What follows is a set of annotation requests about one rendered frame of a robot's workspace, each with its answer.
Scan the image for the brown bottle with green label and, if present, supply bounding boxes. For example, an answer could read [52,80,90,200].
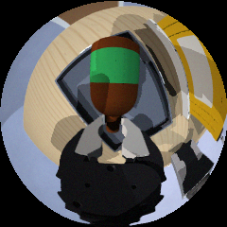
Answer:
[90,36,140,133]

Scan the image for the yellow divided crate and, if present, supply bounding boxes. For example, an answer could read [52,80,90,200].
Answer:
[157,15,227,141]

